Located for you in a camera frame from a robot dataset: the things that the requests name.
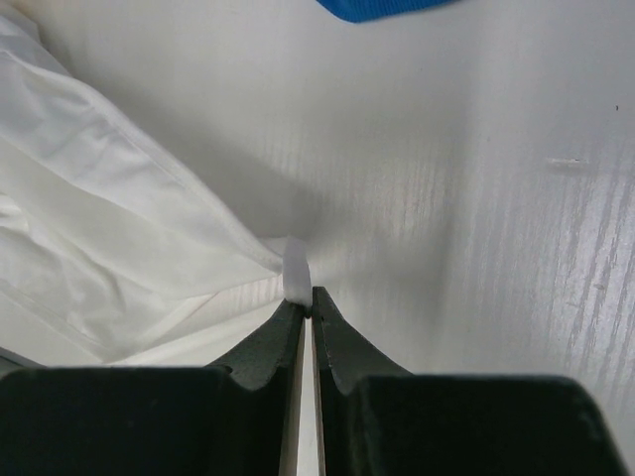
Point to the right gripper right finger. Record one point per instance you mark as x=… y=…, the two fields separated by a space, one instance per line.
x=376 y=418

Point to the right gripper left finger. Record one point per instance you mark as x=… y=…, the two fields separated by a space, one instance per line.
x=238 y=415

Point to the white tank top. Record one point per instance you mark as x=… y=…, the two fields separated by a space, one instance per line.
x=112 y=251

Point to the blue tank top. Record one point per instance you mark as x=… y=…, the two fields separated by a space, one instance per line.
x=366 y=11

